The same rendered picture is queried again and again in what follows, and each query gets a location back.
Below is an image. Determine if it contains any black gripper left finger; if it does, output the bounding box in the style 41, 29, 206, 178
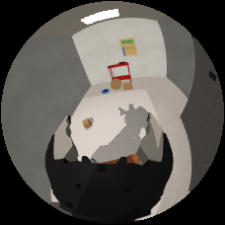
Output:
45, 115, 79, 190

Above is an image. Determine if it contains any brown cardboard box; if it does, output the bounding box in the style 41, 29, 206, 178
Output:
82, 118, 92, 129

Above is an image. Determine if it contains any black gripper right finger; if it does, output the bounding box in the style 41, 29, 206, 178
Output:
136, 113, 174, 197

